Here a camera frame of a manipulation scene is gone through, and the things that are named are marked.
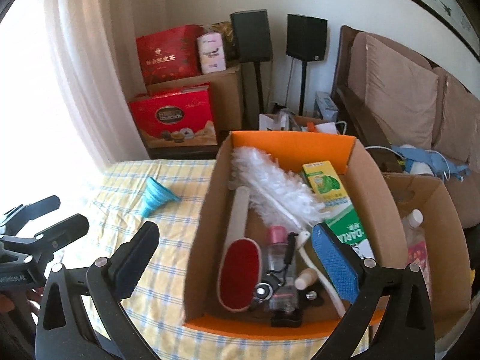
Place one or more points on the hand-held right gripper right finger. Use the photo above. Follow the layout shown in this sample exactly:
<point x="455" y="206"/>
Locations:
<point x="333" y="266"/>

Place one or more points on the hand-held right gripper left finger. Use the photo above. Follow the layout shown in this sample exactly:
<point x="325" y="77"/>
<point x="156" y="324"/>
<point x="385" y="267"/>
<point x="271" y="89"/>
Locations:
<point x="131" y="266"/>

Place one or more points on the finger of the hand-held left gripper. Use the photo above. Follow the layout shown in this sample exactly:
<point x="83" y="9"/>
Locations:
<point x="45" y="202"/>
<point x="63" y="230"/>

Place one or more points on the beige bottle black cross base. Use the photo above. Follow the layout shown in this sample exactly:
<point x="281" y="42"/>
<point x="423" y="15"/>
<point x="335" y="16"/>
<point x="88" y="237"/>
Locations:
<point x="305" y="278"/>

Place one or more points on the clear bottle pink cap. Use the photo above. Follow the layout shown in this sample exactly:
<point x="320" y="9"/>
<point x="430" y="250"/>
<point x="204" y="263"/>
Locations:
<point x="277" y="255"/>

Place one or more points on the green toothpaste box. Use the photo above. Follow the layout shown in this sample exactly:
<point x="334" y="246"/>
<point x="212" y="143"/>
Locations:
<point x="326" y="187"/>

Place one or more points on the white feather duster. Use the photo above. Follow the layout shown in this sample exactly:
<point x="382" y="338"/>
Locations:
<point x="270" y="180"/>

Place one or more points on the orange cardboard box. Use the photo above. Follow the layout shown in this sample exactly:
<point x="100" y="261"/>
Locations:
<point x="262" y="146"/>

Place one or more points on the yellow plaid tablecloth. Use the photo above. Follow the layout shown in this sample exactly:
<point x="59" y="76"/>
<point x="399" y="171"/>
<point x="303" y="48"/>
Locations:
<point x="168" y="307"/>

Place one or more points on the blue silicone funnel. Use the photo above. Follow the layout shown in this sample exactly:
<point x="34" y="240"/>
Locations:
<point x="157" y="195"/>

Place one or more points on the pink printed packet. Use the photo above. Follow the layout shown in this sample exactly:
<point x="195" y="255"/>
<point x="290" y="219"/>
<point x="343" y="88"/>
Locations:
<point x="418" y="258"/>

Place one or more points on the clear bottle white cap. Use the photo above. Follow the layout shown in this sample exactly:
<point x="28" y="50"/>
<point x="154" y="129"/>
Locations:
<point x="414" y="219"/>

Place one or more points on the open brown cardboard box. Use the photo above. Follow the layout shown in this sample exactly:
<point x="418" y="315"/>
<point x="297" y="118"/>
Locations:
<point x="442" y="232"/>

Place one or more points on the white sheer curtain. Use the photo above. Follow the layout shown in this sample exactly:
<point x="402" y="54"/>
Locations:
<point x="67" y="63"/>

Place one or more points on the blue cloth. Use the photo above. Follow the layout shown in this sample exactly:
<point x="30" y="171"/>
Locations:
<point x="427" y="157"/>

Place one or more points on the small cardboard box with papers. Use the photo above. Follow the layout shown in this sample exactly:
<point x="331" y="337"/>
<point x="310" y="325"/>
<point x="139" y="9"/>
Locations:
<point x="300" y="122"/>

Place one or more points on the red chocolate gift box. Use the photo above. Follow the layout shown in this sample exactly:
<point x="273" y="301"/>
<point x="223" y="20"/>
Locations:
<point x="168" y="116"/>

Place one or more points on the brown sofa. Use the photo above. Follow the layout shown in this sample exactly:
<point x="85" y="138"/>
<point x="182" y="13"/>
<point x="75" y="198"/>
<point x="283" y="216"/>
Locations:
<point x="360" y="116"/>

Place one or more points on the white blue product box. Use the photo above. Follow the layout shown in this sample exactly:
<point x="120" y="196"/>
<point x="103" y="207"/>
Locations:
<point x="325" y="105"/>

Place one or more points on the large beige sofa cushion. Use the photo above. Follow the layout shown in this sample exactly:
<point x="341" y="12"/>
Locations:
<point x="461" y="120"/>
<point x="393" y="93"/>

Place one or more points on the red gift box upper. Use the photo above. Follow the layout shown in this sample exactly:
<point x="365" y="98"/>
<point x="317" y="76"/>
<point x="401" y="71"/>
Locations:
<point x="168" y="56"/>

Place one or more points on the large closed cardboard box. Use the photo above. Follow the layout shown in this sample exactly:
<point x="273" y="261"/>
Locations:
<point x="228" y="97"/>

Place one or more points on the white tissue pack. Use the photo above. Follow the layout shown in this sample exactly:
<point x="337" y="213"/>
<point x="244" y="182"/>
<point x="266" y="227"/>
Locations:
<point x="212" y="52"/>

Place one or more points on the black speaker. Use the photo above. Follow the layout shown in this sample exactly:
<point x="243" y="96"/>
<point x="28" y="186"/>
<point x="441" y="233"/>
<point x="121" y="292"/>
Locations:
<point x="305" y="37"/>
<point x="251" y="35"/>

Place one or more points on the gold wrapped gift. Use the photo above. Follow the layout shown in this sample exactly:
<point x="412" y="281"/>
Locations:
<point x="225" y="30"/>

